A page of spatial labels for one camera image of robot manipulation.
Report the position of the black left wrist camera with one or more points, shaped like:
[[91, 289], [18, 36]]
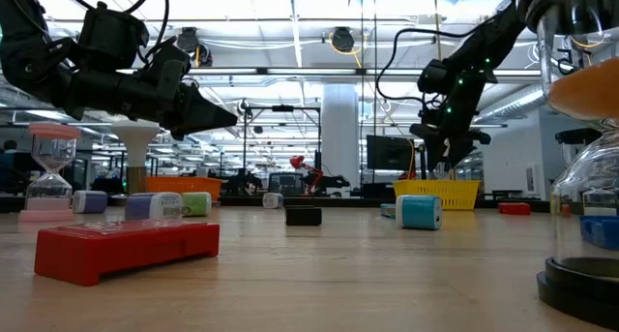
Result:
[[111, 37]]

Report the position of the blue digital clock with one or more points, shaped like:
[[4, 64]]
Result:
[[599, 232]]

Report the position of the white building column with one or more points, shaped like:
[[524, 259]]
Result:
[[340, 129]]

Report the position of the blue usb wall charger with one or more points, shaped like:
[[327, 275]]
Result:
[[416, 213]]

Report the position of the black aluminium table frame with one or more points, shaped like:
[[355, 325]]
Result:
[[338, 202]]

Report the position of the black metal stand frame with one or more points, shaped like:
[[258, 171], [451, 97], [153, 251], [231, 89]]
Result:
[[283, 108]]

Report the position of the orange plastic basket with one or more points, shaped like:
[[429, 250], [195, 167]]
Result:
[[169, 186]]

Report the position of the pink hourglass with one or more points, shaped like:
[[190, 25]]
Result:
[[48, 211]]

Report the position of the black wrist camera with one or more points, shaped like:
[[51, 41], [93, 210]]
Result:
[[111, 37], [433, 75]]

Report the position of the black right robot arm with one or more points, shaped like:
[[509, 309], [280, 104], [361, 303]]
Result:
[[488, 46]]

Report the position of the red rectangular plastic box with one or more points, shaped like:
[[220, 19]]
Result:
[[121, 254]]

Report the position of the black computer monitor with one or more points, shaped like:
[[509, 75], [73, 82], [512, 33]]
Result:
[[389, 153]]

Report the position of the teal digital clock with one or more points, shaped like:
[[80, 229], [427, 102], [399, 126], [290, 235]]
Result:
[[387, 211]]

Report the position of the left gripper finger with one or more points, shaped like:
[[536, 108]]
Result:
[[203, 111]]

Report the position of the yellow plastic basket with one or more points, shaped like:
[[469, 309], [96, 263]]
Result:
[[464, 194]]

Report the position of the white flood light bulb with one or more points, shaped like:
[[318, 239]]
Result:
[[135, 133]]

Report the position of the person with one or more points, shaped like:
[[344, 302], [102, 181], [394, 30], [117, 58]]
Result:
[[9, 144]]

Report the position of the long ceiling light strip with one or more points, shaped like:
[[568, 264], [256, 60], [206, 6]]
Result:
[[290, 71]]

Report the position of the black digital clock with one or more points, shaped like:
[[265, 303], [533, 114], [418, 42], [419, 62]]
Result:
[[303, 216]]

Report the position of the red digital clock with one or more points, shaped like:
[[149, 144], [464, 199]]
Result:
[[514, 208]]

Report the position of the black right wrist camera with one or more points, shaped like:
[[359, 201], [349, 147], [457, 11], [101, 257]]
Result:
[[433, 75]]

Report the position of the red desk lamp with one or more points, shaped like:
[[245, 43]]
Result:
[[302, 165]]

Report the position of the silver ventilation duct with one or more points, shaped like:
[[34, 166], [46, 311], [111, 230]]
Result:
[[508, 104]]

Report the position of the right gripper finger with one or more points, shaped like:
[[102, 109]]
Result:
[[436, 153], [460, 153]]

